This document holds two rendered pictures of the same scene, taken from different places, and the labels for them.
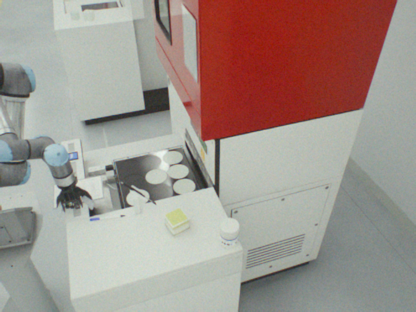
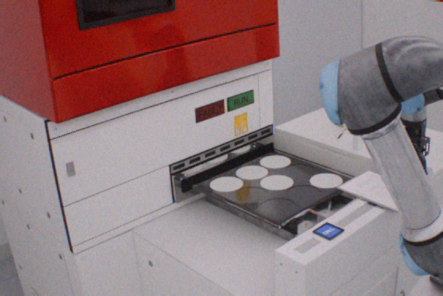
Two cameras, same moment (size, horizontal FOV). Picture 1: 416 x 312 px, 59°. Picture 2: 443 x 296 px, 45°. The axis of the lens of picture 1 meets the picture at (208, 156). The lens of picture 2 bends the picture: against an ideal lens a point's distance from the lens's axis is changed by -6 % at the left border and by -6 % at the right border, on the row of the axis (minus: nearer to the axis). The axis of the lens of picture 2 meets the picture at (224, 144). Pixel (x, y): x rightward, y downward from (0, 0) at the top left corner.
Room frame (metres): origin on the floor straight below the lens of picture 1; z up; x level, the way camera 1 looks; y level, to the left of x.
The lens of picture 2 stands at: (1.99, 1.62, 1.67)
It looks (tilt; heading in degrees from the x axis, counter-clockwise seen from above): 22 degrees down; 248
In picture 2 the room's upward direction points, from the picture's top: 4 degrees counter-clockwise
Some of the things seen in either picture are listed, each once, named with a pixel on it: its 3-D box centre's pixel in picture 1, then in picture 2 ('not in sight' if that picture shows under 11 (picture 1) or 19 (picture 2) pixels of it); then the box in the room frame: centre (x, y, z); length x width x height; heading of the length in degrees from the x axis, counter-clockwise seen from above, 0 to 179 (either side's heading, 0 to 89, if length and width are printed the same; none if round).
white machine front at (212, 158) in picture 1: (189, 124); (177, 146); (1.53, 0.10, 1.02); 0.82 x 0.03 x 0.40; 18
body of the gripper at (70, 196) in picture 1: (69, 192); (412, 138); (1.00, 0.54, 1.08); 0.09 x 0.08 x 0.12; 18
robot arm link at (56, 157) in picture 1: (57, 160); not in sight; (1.01, 0.54, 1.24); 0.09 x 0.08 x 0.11; 42
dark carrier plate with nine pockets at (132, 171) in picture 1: (156, 176); (276, 183); (1.28, 0.25, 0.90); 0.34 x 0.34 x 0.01; 18
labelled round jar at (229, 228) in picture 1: (229, 233); not in sight; (0.86, -0.07, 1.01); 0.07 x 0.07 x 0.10
